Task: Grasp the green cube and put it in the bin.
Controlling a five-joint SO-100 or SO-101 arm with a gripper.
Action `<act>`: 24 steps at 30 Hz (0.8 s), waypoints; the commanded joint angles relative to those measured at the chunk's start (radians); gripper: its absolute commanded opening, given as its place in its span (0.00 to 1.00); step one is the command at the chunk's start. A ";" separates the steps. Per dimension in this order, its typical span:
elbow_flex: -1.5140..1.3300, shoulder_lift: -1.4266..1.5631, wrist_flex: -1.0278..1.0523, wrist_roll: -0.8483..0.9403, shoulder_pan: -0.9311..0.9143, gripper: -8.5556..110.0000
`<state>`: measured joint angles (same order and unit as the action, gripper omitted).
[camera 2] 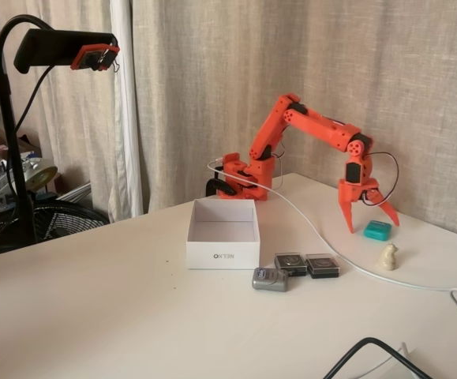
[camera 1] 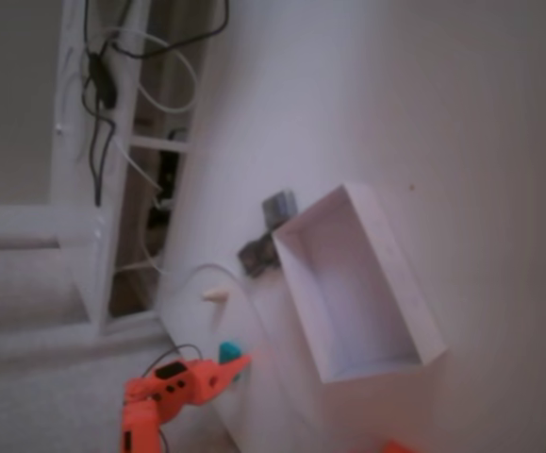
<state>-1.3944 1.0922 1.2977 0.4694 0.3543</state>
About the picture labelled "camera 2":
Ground cream animal figurine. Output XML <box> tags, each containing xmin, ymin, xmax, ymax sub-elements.
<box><xmin>376</xmin><ymin>242</ymin><xmax>401</xmax><ymax>272</ymax></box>

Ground black camera cable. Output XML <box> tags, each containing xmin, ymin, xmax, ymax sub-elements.
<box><xmin>0</xmin><ymin>65</ymin><xmax>55</xmax><ymax>265</ymax></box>

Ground long white cable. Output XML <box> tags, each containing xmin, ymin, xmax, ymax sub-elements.
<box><xmin>207</xmin><ymin>157</ymin><xmax>457</xmax><ymax>293</ymax></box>

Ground orange robot base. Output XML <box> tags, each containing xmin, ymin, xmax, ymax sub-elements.
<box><xmin>213</xmin><ymin>152</ymin><xmax>273</xmax><ymax>202</ymax></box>

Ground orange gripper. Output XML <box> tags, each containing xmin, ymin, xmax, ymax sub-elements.
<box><xmin>338</xmin><ymin>177</ymin><xmax>401</xmax><ymax>235</ymax></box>

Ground gold lamp shade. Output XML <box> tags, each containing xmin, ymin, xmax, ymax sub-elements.
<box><xmin>24</xmin><ymin>164</ymin><xmax>59</xmax><ymax>191</ymax></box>

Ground thin black gripper wire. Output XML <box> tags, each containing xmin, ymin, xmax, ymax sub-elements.
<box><xmin>364</xmin><ymin>151</ymin><xmax>399</xmax><ymax>206</ymax></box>

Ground orange camera module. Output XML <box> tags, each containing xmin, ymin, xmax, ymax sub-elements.
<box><xmin>69</xmin><ymin>44</ymin><xmax>121</xmax><ymax>73</ymax></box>

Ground black table clamp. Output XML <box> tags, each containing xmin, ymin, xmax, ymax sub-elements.
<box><xmin>205</xmin><ymin>178</ymin><xmax>237</xmax><ymax>197</ymax></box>

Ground black gooseneck stand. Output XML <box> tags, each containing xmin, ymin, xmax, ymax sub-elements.
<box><xmin>0</xmin><ymin>14</ymin><xmax>55</xmax><ymax>246</ymax></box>

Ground thick black cable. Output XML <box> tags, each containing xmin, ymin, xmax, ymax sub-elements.
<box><xmin>324</xmin><ymin>337</ymin><xmax>434</xmax><ymax>379</ymax></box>

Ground beige curtain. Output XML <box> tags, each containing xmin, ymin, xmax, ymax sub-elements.
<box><xmin>131</xmin><ymin>0</ymin><xmax>457</xmax><ymax>242</ymax></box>

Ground black camera holder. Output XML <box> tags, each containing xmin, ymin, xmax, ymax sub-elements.
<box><xmin>13</xmin><ymin>29</ymin><xmax>119</xmax><ymax>75</ymax></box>

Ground brown cardboard box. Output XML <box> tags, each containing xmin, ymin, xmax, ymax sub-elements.
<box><xmin>0</xmin><ymin>113</ymin><xmax>43</xmax><ymax>163</ymax></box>

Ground silver tin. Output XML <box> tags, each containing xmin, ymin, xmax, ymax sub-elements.
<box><xmin>250</xmin><ymin>267</ymin><xmax>290</xmax><ymax>294</ymax></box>

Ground black box with clear lid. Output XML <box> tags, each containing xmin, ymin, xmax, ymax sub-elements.
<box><xmin>274</xmin><ymin>251</ymin><xmax>309</xmax><ymax>277</ymax></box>
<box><xmin>305</xmin><ymin>252</ymin><xmax>342</xmax><ymax>280</ymax></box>

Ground camera on black gooseneck stand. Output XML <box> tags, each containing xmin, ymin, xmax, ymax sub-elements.
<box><xmin>0</xmin><ymin>0</ymin><xmax>150</xmax><ymax>223</ymax></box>

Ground white cardboard box bin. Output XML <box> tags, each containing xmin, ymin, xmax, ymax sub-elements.
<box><xmin>185</xmin><ymin>198</ymin><xmax>261</xmax><ymax>271</ymax></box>

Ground green cube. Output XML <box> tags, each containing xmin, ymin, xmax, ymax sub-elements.
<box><xmin>361</xmin><ymin>220</ymin><xmax>391</xmax><ymax>241</ymax></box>

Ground black fan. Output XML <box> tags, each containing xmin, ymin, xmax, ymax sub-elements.
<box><xmin>0</xmin><ymin>199</ymin><xmax>111</xmax><ymax>256</ymax></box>

